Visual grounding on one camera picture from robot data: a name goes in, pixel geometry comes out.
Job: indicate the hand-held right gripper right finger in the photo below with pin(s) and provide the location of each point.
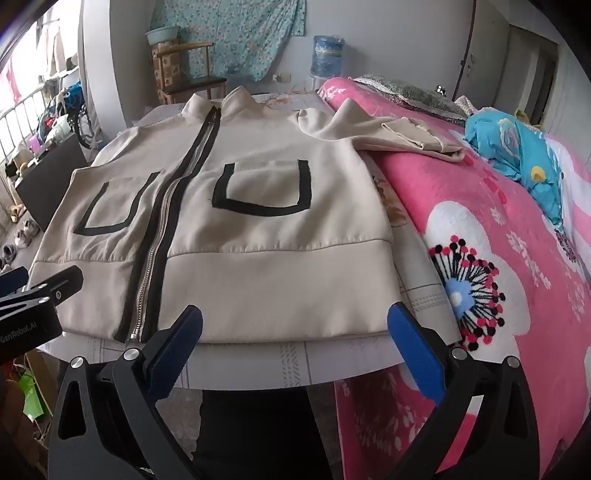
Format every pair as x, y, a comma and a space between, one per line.
415, 346

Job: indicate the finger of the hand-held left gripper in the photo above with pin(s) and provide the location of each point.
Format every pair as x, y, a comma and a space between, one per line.
55, 286
14, 278

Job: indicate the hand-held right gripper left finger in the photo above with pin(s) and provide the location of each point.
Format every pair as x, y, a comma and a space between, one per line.
175, 348

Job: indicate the beige zip jacket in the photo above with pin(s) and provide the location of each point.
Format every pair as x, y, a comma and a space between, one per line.
277, 258

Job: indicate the row of shoes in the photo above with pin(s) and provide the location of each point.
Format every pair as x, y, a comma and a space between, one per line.
23, 233

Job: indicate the green bag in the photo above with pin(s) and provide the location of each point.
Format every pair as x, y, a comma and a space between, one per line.
33, 397

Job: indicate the black cabinet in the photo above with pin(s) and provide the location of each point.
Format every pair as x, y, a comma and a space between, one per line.
51, 180

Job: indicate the bed with floral sheet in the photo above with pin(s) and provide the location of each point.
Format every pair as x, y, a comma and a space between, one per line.
300, 364

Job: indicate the person's black pants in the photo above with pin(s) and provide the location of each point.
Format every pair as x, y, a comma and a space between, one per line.
258, 434

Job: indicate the pink floral blanket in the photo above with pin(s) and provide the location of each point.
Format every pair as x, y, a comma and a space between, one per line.
461, 207

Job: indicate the blue bag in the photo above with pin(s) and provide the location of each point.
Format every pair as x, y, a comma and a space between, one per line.
73, 97

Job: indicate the turquoise garment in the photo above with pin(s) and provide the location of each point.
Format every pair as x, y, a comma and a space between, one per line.
508, 138

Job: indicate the wooden chair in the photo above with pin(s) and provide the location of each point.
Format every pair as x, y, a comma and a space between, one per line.
194, 86

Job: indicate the pink folded cloth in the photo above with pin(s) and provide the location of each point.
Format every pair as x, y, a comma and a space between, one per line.
467, 105

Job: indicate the grey patterned pillow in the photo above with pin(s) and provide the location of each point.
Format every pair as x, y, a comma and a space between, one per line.
415, 97

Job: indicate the teal plastic basin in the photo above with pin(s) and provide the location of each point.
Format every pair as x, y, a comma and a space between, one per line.
162, 36

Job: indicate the grey door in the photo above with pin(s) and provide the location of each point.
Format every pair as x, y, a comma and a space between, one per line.
485, 55

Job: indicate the blue water bottle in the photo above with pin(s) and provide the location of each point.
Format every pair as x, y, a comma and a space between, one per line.
328, 57

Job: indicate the wall socket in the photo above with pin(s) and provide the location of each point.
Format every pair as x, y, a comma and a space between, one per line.
281, 77

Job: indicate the teal floral wall cloth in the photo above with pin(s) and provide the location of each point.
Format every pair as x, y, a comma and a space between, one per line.
240, 37

